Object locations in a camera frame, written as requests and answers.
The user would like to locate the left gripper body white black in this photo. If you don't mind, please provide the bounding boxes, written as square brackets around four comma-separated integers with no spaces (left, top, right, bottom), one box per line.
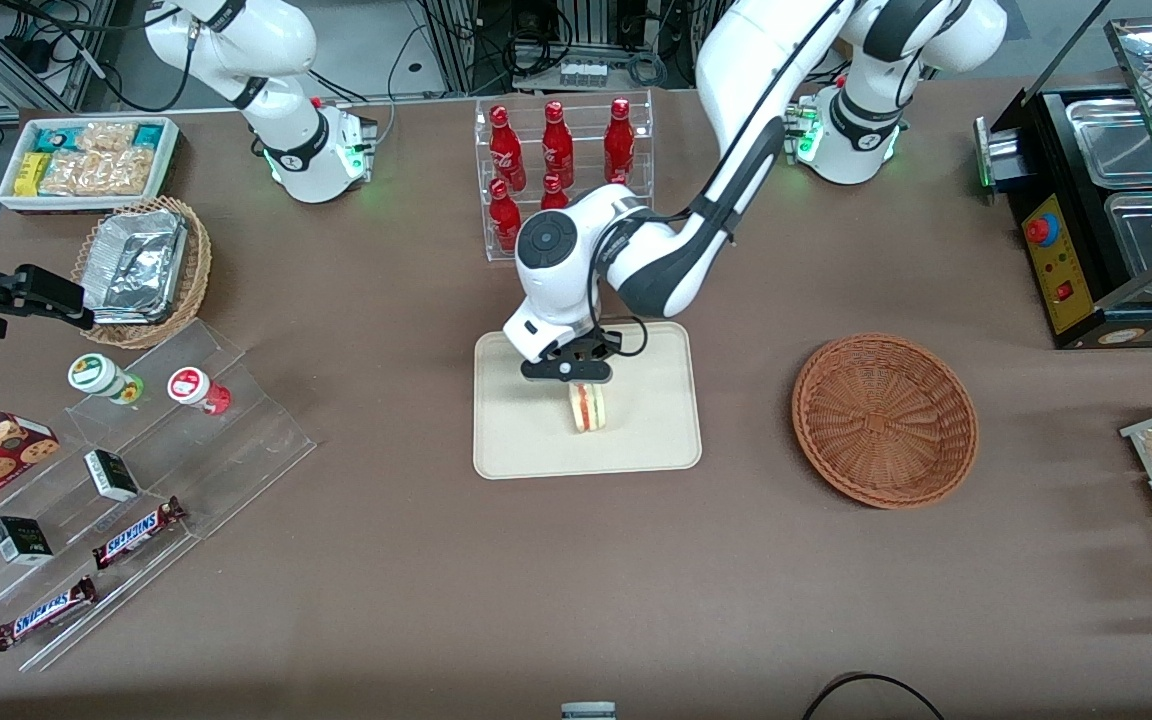
[502,310,624,385]

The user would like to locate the triangular sandwich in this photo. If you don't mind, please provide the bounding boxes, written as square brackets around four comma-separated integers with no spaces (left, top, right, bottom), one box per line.
[567,381,608,434]

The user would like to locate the beige plastic tray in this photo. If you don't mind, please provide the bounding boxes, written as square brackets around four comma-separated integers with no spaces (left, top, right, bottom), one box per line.
[473,321,704,482]

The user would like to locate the aluminium foil tray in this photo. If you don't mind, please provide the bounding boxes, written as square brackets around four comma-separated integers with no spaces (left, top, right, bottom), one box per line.
[82,209,189,325]

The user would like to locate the light wicker basket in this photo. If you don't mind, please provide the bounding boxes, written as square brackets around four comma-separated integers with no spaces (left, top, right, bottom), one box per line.
[70,195,213,350]

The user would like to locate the brown round wicker basket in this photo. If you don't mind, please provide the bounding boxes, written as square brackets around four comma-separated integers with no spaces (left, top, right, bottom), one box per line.
[791,332,980,511]

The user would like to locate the green lid white cup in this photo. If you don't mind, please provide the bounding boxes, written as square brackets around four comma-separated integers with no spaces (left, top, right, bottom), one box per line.
[67,353,146,406]

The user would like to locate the white rectangular snack bin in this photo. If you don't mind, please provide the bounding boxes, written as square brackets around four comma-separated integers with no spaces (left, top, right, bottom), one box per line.
[0,116,182,215]

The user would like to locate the clear acrylic bottle rack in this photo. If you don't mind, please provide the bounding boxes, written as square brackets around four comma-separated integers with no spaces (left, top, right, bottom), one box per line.
[475,89,656,264]

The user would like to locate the yellow snack packet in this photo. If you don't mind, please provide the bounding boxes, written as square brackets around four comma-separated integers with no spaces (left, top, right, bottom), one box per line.
[14,151,51,197]

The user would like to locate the large clear cracker bag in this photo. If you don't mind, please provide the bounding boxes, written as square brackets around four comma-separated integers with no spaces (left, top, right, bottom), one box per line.
[40,147,156,197]

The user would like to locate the small clear cracker bag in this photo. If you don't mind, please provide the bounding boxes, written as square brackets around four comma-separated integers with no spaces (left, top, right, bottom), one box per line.
[76,121,139,153]

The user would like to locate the red lid white cup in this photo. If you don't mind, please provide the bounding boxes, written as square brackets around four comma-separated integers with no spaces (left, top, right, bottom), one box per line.
[167,366,233,417]

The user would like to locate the small black white box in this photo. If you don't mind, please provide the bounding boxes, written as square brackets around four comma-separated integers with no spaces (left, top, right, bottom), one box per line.
[84,449,141,503]
[0,516,54,566]

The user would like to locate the clear acrylic stepped display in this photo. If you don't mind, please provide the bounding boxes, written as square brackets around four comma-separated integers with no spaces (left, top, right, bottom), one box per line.
[0,319,318,673]

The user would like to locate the snickers chocolate bar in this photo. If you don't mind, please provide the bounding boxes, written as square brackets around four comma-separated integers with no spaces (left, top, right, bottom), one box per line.
[92,496,187,571]
[0,575,98,653]

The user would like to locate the black hot food display case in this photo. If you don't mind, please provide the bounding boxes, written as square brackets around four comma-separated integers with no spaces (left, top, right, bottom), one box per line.
[973,0,1152,350]

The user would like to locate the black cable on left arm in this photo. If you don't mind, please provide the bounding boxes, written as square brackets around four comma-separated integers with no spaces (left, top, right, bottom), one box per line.
[586,0,857,361]

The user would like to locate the black floor cable loop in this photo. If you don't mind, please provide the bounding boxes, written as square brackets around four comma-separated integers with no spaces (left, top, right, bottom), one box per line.
[800,671,948,720]

